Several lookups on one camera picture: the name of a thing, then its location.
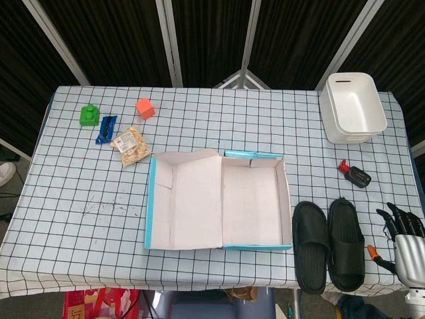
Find white plastic basket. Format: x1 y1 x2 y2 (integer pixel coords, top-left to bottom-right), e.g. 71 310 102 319
319 79 373 145
325 72 388 136

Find black bottle with red cap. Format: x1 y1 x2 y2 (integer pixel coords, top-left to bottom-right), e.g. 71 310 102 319
337 159 373 189

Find black pleated screen panel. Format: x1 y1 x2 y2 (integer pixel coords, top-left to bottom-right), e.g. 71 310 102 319
0 0 84 157
169 0 255 88
39 0 173 88
338 0 425 147
248 0 369 90

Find clear bag of beige snacks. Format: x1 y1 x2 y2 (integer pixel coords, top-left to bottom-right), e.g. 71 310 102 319
110 125 153 167

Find white triangular screen foot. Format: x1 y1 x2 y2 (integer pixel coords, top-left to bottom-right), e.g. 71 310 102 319
212 69 272 90

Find orange cube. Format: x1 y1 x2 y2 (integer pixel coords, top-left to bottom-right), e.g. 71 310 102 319
135 97 157 120

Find blue denim trouser leg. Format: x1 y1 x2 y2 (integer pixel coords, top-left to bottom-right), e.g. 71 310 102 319
335 294 368 319

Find red patterned bag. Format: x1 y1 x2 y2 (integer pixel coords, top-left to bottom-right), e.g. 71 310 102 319
62 288 140 319

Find brown paper bag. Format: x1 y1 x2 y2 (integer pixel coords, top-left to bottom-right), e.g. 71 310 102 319
224 287 259 302

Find light blue cardboard shoe box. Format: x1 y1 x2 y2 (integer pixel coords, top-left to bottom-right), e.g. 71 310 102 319
143 148 294 251

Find black rubber slipper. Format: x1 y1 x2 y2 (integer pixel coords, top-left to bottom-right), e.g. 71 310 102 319
292 201 332 295
327 197 366 292

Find dark blue chair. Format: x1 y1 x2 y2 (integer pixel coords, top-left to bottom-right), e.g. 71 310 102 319
145 288 276 319

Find white blue grid tablecloth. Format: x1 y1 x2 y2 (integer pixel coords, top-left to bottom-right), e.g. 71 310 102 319
0 85 425 297

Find white screen frame post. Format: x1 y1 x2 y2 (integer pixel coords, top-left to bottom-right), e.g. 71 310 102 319
315 0 378 90
239 0 263 88
155 0 184 88
21 0 91 86

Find green toy building block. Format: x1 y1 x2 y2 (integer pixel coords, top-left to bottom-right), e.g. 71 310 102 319
79 103 101 127

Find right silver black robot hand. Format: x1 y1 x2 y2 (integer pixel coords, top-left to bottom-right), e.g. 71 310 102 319
367 201 425 288

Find blue snack wrapper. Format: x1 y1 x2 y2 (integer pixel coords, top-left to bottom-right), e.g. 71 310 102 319
95 115 118 145

